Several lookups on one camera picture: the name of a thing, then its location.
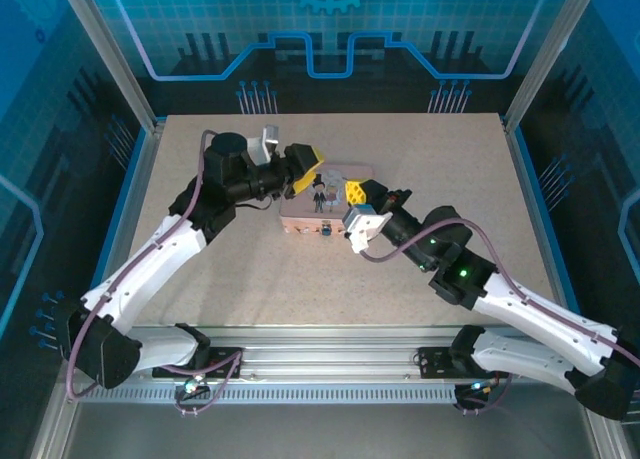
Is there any pink tin box with cartoon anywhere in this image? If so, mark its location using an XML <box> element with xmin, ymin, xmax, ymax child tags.
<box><xmin>278</xmin><ymin>160</ymin><xmax>376</xmax><ymax>237</ymax></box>

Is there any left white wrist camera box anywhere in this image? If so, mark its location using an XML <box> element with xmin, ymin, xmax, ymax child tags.
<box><xmin>246</xmin><ymin>123</ymin><xmax>282</xmax><ymax>167</ymax></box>

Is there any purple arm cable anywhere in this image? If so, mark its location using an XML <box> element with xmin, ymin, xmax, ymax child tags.
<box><xmin>359</xmin><ymin>217</ymin><xmax>640</xmax><ymax>416</ymax></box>
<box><xmin>64</xmin><ymin>128</ymin><xmax>246</xmax><ymax>418</ymax></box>

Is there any slotted grey cable duct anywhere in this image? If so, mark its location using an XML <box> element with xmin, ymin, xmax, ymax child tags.
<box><xmin>78</xmin><ymin>386</ymin><xmax>464</xmax><ymax>405</ymax></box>

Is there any aluminium frame post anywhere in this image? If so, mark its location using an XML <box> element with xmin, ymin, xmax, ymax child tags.
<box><xmin>503</xmin><ymin>0</ymin><xmax>604</xmax><ymax>130</ymax></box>
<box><xmin>54</xmin><ymin>0</ymin><xmax>162</xmax><ymax>131</ymax></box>

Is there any aluminium mounting rail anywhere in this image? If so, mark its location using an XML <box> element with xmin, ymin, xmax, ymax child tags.
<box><xmin>62</xmin><ymin>327</ymin><xmax>601</xmax><ymax>386</ymax></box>

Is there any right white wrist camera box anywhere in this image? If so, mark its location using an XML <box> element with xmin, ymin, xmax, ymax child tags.
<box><xmin>341</xmin><ymin>203</ymin><xmax>395</xmax><ymax>255</ymax></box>

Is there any lit status light connector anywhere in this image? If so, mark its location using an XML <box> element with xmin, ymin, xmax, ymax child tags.
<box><xmin>180</xmin><ymin>373</ymin><xmax>209</xmax><ymax>396</ymax></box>
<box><xmin>462</xmin><ymin>378</ymin><xmax>496</xmax><ymax>396</ymax></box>

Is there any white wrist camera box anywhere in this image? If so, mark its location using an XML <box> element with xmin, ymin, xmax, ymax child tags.
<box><xmin>341</xmin><ymin>203</ymin><xmax>395</xmax><ymax>255</ymax></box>
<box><xmin>246</xmin><ymin>123</ymin><xmax>282</xmax><ymax>167</ymax></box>

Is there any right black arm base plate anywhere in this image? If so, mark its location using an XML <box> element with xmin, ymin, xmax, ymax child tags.
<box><xmin>416</xmin><ymin>346</ymin><xmax>481</xmax><ymax>380</ymax></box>

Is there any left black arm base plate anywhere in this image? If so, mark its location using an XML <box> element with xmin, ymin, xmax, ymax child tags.
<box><xmin>151</xmin><ymin>346</ymin><xmax>246</xmax><ymax>380</ymax></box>

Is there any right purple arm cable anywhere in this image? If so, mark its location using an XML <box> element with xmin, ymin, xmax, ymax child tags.
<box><xmin>359</xmin><ymin>217</ymin><xmax>640</xmax><ymax>416</ymax></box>

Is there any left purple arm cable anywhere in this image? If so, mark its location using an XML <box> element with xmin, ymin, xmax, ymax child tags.
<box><xmin>64</xmin><ymin>128</ymin><xmax>246</xmax><ymax>418</ymax></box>

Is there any aluminium table side rail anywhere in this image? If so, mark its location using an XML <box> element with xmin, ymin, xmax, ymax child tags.
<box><xmin>83</xmin><ymin>118</ymin><xmax>167</xmax><ymax>341</ymax></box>
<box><xmin>501</xmin><ymin>117</ymin><xmax>576</xmax><ymax>341</ymax></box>

